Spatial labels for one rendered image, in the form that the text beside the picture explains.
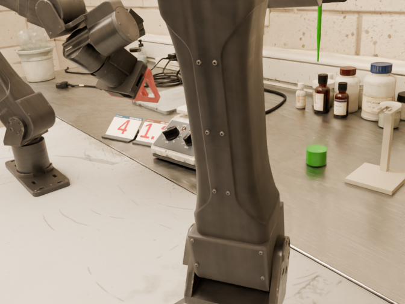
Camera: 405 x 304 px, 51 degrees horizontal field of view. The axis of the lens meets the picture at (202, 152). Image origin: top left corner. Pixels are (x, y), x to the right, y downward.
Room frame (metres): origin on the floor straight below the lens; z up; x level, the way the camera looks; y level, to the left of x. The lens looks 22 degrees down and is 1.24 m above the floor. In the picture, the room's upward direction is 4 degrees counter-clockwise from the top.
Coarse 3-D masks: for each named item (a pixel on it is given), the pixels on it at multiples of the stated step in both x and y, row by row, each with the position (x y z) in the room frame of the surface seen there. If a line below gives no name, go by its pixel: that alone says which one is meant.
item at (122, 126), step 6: (114, 120) 1.01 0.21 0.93; (120, 120) 1.00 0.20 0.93; (126, 120) 0.99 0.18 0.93; (132, 120) 0.98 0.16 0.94; (114, 126) 0.99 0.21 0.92; (120, 126) 0.99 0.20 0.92; (126, 126) 0.98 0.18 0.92; (132, 126) 0.97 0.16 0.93; (114, 132) 0.98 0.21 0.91; (120, 132) 0.97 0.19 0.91; (126, 132) 0.96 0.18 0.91; (132, 132) 0.95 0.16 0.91
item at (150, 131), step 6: (144, 126) 0.95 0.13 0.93; (150, 126) 0.94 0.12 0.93; (156, 126) 0.93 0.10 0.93; (162, 126) 0.93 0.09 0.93; (144, 132) 0.94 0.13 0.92; (150, 132) 0.93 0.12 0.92; (156, 132) 0.92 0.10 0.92; (144, 138) 0.92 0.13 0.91; (150, 138) 0.91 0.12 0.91; (156, 138) 0.91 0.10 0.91
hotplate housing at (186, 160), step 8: (176, 120) 0.86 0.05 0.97; (184, 120) 0.85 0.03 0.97; (152, 152) 0.82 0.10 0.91; (160, 152) 0.80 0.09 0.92; (168, 152) 0.79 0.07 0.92; (176, 152) 0.78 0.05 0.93; (168, 160) 0.79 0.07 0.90; (176, 160) 0.78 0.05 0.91; (184, 160) 0.76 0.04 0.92; (192, 160) 0.74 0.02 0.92
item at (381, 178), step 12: (384, 108) 0.66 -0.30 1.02; (396, 108) 0.65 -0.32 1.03; (384, 132) 0.67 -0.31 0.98; (384, 144) 0.67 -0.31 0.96; (384, 156) 0.66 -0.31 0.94; (360, 168) 0.68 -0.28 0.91; (372, 168) 0.68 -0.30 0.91; (384, 168) 0.66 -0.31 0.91; (348, 180) 0.64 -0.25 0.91; (360, 180) 0.63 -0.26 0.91; (372, 180) 0.63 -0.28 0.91; (384, 180) 0.63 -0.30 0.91; (396, 180) 0.63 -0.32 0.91; (384, 192) 0.60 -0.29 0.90
